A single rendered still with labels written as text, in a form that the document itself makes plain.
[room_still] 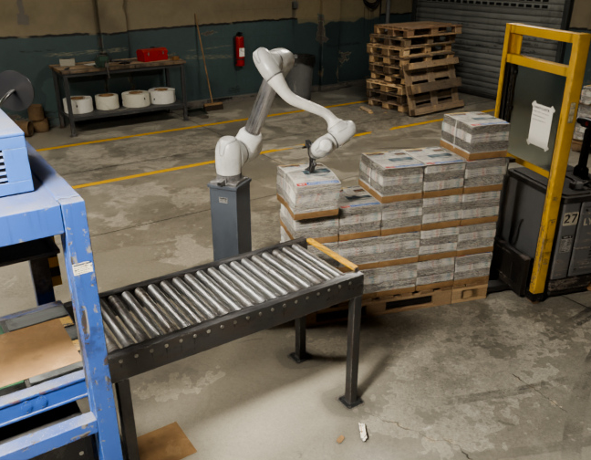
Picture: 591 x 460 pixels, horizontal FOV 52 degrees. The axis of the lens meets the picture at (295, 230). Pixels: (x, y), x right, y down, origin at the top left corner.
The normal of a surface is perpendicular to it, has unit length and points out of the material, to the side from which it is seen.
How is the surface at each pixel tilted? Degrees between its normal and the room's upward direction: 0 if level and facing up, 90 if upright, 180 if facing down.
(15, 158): 90
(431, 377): 0
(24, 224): 90
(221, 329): 90
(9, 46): 90
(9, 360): 0
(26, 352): 0
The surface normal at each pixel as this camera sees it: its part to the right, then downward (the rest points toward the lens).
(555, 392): 0.00, -0.91
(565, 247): 0.28, 0.39
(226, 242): -0.38, 0.37
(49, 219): 0.55, 0.33
